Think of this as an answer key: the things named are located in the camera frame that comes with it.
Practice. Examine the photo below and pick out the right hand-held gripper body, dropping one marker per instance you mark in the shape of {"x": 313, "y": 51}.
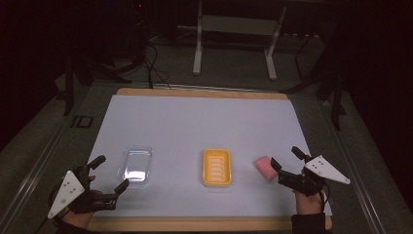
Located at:
{"x": 313, "y": 175}

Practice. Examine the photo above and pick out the white metal stand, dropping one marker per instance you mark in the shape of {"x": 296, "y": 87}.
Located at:
{"x": 234, "y": 35}

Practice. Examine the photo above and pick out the person's right hand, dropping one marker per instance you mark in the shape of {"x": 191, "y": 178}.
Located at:
{"x": 307, "y": 203}

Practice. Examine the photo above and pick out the black tripod stand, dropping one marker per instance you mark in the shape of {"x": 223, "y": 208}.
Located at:
{"x": 84, "y": 74}
{"x": 328, "y": 87}

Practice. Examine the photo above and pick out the person's left hand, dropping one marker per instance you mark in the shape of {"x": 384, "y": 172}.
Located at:
{"x": 85, "y": 208}

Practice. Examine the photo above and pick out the clear plastic soap dish lid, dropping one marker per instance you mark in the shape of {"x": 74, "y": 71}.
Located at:
{"x": 135, "y": 166}

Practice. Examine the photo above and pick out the yellow soap dish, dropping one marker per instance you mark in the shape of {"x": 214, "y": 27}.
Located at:
{"x": 217, "y": 167}

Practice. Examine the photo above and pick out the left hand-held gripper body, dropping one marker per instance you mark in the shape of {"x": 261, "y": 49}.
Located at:
{"x": 69, "y": 191}

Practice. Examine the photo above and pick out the white table mat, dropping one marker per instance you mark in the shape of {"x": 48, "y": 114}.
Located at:
{"x": 195, "y": 146}

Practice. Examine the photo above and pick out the pink soap bar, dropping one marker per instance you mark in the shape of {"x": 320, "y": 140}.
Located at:
{"x": 266, "y": 167}

